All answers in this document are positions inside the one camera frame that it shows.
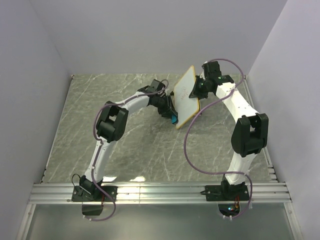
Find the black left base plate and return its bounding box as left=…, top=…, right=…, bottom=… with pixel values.
left=71, top=185, right=118, bottom=202

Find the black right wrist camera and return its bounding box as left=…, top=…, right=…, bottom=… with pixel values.
left=202, top=61, right=222, bottom=80

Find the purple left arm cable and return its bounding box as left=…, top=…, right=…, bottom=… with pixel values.
left=92, top=79, right=171, bottom=222

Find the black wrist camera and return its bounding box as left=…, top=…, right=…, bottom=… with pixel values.
left=202, top=61, right=222, bottom=80
left=148, top=79, right=166, bottom=93

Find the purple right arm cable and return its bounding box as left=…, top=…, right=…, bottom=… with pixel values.
left=183, top=58, right=253, bottom=220

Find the aluminium mounting rail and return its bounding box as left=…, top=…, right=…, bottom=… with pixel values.
left=28, top=181, right=292, bottom=205

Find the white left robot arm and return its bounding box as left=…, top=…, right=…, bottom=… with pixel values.
left=78, top=79, right=178, bottom=201

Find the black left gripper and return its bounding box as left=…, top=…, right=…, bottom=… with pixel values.
left=154, top=95, right=179, bottom=120

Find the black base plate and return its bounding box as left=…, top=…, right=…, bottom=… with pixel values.
left=200, top=184, right=250, bottom=202
left=71, top=185, right=118, bottom=202

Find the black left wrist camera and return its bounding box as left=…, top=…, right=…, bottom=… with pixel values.
left=148, top=79, right=166, bottom=93

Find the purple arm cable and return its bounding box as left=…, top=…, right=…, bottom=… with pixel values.
left=183, top=58, right=253, bottom=220
left=92, top=79, right=171, bottom=222

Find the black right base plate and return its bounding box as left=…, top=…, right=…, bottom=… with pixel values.
left=200, top=184, right=250, bottom=202

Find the yellow framed whiteboard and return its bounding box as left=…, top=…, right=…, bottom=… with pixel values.
left=173, top=65, right=200, bottom=129

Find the blue whiteboard eraser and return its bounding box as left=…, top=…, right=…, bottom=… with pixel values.
left=171, top=114, right=178, bottom=125

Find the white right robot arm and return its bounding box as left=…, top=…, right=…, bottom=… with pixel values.
left=190, top=75, right=269, bottom=201

